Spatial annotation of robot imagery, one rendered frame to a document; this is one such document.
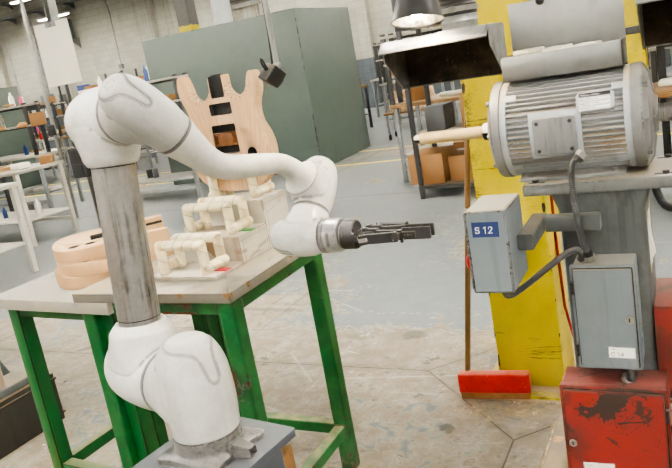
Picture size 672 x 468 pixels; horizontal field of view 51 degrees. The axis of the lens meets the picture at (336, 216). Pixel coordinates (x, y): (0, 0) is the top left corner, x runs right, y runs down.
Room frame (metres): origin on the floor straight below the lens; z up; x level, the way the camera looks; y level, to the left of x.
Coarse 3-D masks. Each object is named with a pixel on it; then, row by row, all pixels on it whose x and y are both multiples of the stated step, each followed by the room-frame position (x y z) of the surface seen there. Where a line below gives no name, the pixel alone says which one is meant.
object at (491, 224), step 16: (480, 208) 1.56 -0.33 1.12; (496, 208) 1.53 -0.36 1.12; (512, 208) 1.57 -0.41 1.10; (464, 224) 1.56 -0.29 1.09; (480, 224) 1.53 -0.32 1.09; (496, 224) 1.52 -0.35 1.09; (512, 224) 1.55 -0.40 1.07; (480, 240) 1.54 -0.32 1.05; (496, 240) 1.52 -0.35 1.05; (512, 240) 1.54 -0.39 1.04; (480, 256) 1.54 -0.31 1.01; (496, 256) 1.52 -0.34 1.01; (512, 256) 1.52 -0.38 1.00; (560, 256) 1.61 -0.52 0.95; (480, 272) 1.54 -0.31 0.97; (496, 272) 1.53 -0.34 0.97; (512, 272) 1.51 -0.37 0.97; (544, 272) 1.62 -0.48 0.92; (480, 288) 1.55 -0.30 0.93; (496, 288) 1.53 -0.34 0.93; (512, 288) 1.51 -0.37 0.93
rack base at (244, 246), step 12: (216, 228) 2.33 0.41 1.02; (264, 228) 2.27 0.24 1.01; (228, 240) 2.16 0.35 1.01; (240, 240) 2.15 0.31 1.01; (252, 240) 2.20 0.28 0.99; (264, 240) 2.26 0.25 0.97; (192, 252) 2.25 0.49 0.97; (228, 252) 2.17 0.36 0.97; (240, 252) 2.15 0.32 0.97; (252, 252) 2.19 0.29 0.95; (264, 252) 2.25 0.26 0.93
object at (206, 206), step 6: (186, 204) 2.28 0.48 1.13; (192, 204) 2.26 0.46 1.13; (198, 204) 2.25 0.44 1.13; (204, 204) 2.23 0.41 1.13; (210, 204) 2.22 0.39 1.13; (216, 204) 2.21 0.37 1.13; (222, 204) 2.19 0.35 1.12; (228, 204) 2.19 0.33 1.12; (186, 210) 2.27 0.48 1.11; (192, 210) 2.26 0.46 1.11; (198, 210) 2.24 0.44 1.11; (204, 210) 2.23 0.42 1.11; (210, 210) 2.22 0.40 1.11; (216, 210) 2.21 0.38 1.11
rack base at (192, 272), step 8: (192, 264) 2.22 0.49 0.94; (232, 264) 2.13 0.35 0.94; (240, 264) 2.13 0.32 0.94; (176, 272) 2.15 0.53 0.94; (184, 272) 2.13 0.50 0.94; (192, 272) 2.12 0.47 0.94; (200, 272) 2.10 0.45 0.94; (216, 272) 2.07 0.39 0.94; (224, 272) 2.06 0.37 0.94; (160, 280) 2.13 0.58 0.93; (168, 280) 2.11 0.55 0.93; (176, 280) 2.10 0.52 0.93; (184, 280) 2.08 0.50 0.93; (192, 280) 2.06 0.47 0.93; (200, 280) 2.05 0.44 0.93; (208, 280) 2.03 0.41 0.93
